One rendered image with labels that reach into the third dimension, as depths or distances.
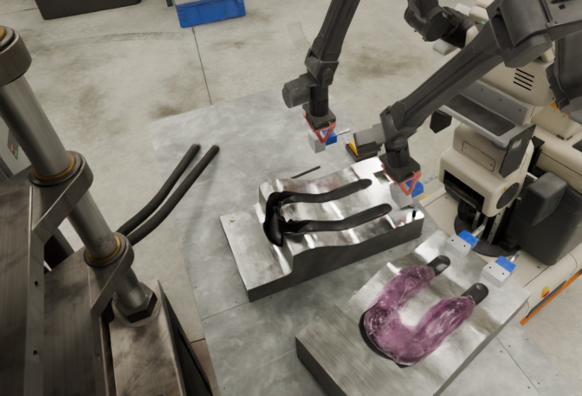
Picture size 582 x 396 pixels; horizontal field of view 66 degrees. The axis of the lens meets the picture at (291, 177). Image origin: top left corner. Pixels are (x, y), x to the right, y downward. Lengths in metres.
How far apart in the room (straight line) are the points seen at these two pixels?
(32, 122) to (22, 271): 0.24
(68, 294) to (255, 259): 0.44
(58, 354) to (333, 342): 0.53
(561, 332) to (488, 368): 1.11
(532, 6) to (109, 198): 2.40
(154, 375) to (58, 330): 0.28
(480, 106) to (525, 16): 0.63
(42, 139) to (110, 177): 2.07
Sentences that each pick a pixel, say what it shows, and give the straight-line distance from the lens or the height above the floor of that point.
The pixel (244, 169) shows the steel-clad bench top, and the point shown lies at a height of 0.80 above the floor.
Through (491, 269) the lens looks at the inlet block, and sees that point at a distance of 1.20.
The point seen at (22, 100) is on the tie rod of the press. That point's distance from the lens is 0.82.
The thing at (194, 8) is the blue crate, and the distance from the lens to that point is 4.28.
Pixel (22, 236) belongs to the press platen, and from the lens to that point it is 0.83.
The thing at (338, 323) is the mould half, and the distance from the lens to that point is 1.03.
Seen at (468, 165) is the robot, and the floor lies 0.80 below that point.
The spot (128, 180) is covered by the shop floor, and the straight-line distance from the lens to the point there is 2.84.
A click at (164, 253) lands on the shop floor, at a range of 2.39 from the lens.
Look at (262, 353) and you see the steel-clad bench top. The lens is 1.13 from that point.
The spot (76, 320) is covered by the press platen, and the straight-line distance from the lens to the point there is 1.01.
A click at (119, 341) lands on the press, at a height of 0.78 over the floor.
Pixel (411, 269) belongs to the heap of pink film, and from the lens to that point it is 1.12.
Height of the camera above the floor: 1.83
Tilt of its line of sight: 45 degrees down
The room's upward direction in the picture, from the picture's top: 5 degrees counter-clockwise
